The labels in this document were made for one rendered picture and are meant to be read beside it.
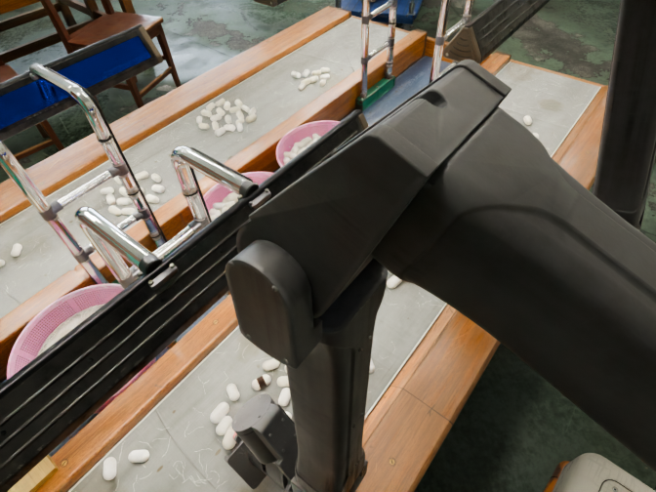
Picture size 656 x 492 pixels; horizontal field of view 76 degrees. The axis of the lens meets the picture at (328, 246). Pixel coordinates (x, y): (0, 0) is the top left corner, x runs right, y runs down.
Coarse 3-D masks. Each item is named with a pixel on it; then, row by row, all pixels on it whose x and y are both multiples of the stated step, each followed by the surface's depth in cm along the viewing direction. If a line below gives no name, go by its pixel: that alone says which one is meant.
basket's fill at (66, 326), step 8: (104, 304) 89; (80, 312) 88; (88, 312) 88; (72, 320) 87; (80, 320) 86; (64, 328) 85; (72, 328) 85; (48, 336) 84; (56, 336) 84; (48, 344) 84; (40, 352) 82
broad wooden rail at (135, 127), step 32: (288, 32) 163; (320, 32) 165; (224, 64) 148; (256, 64) 147; (192, 96) 135; (128, 128) 125; (160, 128) 128; (64, 160) 116; (96, 160) 116; (0, 192) 108
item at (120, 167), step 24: (24, 72) 77; (48, 72) 74; (72, 96) 70; (96, 120) 73; (0, 144) 64; (120, 168) 81; (24, 192) 69; (72, 192) 76; (48, 216) 74; (144, 216) 90; (72, 240) 80; (168, 240) 102
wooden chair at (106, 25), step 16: (48, 0) 223; (112, 16) 257; (128, 16) 256; (144, 16) 255; (64, 32) 234; (80, 32) 243; (96, 32) 243; (112, 32) 243; (160, 32) 256; (80, 48) 238; (128, 80) 243; (160, 80) 266; (176, 80) 280
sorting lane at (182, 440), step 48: (528, 96) 132; (576, 96) 131; (240, 336) 82; (384, 336) 81; (192, 384) 76; (240, 384) 76; (384, 384) 75; (144, 432) 71; (192, 432) 70; (96, 480) 66; (144, 480) 66; (192, 480) 66; (240, 480) 66
